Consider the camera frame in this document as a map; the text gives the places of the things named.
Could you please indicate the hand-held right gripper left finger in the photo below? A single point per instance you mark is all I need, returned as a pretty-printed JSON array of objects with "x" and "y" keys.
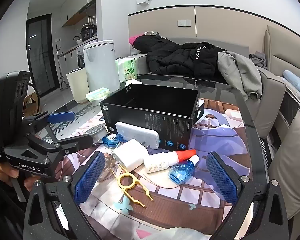
[{"x": 90, "y": 177}]

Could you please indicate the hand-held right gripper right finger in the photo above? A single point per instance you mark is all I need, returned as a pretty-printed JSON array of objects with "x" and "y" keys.
[{"x": 222, "y": 180}]

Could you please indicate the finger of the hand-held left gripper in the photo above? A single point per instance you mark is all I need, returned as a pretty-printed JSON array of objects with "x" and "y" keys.
[
  {"x": 75, "y": 143},
  {"x": 61, "y": 117}
]

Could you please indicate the round blue bottle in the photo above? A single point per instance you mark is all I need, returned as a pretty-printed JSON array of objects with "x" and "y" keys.
[{"x": 112, "y": 140}]

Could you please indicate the yellow keycap puller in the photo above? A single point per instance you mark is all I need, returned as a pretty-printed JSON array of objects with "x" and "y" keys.
[{"x": 127, "y": 187}]

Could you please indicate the blue eye drop bottle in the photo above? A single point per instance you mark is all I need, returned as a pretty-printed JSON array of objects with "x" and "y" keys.
[{"x": 181, "y": 172}]

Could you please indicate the orange marker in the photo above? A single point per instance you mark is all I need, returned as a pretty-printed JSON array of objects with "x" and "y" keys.
[{"x": 157, "y": 163}]

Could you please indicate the black cardboard box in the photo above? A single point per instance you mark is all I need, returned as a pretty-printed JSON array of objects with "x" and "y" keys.
[{"x": 150, "y": 120}]

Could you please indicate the person's left hand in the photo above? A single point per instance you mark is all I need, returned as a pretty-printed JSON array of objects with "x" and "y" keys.
[{"x": 5, "y": 174}]

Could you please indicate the beige waste bin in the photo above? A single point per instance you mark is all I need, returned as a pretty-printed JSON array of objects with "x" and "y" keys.
[{"x": 77, "y": 85}]

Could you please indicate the printed desk mat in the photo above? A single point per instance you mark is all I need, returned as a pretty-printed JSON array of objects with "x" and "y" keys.
[{"x": 190, "y": 202}]

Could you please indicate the green pill case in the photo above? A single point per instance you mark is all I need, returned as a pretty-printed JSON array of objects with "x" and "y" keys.
[{"x": 97, "y": 94}]

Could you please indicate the white charger adapter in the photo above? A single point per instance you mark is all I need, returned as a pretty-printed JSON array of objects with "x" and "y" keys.
[{"x": 131, "y": 155}]

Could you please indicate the washing machine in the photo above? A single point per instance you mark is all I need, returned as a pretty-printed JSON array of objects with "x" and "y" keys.
[{"x": 80, "y": 58}]

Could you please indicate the white power bank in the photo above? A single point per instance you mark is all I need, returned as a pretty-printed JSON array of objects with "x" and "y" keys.
[{"x": 137, "y": 135}]

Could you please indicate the tall white appliance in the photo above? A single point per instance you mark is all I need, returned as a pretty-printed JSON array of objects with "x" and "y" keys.
[{"x": 100, "y": 65}]

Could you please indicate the dark glass door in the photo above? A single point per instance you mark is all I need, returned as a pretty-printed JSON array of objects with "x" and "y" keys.
[{"x": 42, "y": 55}]

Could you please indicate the white cloth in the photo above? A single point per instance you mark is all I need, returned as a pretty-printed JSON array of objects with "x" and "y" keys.
[{"x": 175, "y": 233}]

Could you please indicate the beige cushion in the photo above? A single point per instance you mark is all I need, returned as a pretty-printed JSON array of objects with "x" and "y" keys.
[{"x": 290, "y": 155}]

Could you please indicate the crumpled white tissue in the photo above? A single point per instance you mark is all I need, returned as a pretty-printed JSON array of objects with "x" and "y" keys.
[{"x": 133, "y": 81}]

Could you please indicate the green tissue pack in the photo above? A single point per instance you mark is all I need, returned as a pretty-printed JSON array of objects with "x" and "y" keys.
[{"x": 128, "y": 67}]

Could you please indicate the black kitchen appliance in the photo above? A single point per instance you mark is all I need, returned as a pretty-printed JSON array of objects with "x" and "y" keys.
[{"x": 88, "y": 33}]

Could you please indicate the grey sofa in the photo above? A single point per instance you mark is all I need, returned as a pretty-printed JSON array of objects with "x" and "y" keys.
[{"x": 270, "y": 100}]

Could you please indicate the white router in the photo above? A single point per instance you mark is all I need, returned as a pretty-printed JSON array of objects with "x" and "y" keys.
[{"x": 91, "y": 21}]

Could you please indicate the pink garment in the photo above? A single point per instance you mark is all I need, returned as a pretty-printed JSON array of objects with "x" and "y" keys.
[{"x": 133, "y": 40}]

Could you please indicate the grey hoodie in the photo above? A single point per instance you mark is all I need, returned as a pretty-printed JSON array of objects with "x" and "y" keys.
[{"x": 237, "y": 72}]

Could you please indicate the blue pillow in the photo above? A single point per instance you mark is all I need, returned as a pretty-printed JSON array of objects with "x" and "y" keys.
[{"x": 296, "y": 81}]

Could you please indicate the black puffer jacket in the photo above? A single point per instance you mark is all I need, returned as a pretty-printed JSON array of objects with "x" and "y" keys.
[{"x": 170, "y": 57}]

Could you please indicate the dark grey garment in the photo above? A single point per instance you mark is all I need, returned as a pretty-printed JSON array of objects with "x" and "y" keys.
[{"x": 258, "y": 58}]

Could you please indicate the beige bed headboard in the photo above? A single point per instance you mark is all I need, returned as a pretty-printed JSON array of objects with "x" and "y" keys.
[{"x": 280, "y": 50}]

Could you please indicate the white wall switch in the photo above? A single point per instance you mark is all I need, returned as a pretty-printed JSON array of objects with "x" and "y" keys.
[{"x": 184, "y": 23}]

